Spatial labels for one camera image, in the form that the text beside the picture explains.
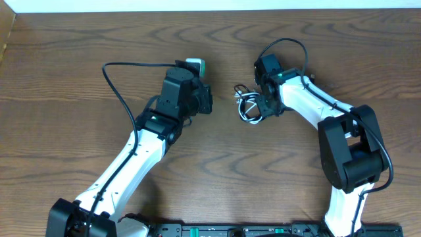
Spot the white USB cable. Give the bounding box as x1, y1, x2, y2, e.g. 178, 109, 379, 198
234, 91, 264, 125

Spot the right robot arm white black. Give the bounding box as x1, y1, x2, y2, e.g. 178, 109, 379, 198
255, 66, 394, 236

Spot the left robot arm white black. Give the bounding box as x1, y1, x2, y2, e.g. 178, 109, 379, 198
46, 63, 212, 236

